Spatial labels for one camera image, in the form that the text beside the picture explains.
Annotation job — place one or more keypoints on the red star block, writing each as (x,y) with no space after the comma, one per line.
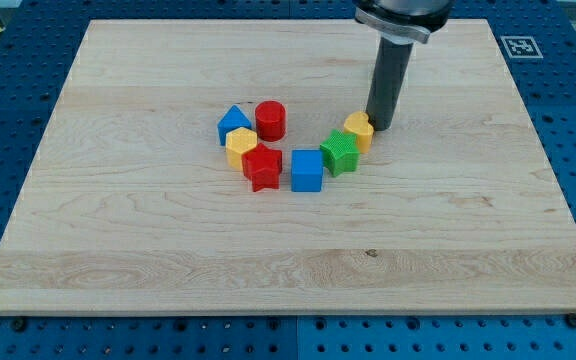
(262,166)

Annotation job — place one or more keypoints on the green star block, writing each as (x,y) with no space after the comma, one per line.
(340,152)

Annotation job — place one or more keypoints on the yellow hexagon block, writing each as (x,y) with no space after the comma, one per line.
(238,142)

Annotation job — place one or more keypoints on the red cylinder block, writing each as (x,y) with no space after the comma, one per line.
(270,119)

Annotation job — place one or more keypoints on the light wooden board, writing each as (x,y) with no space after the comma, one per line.
(130,208)

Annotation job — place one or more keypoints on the blue cube block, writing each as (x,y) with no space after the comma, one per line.
(306,170)

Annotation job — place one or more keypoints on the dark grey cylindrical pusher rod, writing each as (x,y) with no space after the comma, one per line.
(388,75)

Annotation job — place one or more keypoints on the white fiducial marker tag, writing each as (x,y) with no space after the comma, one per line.
(521,47)

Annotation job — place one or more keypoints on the yellow heart block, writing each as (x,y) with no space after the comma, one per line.
(358,123)

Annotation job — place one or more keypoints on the blue triangle block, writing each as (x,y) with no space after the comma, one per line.
(233,119)

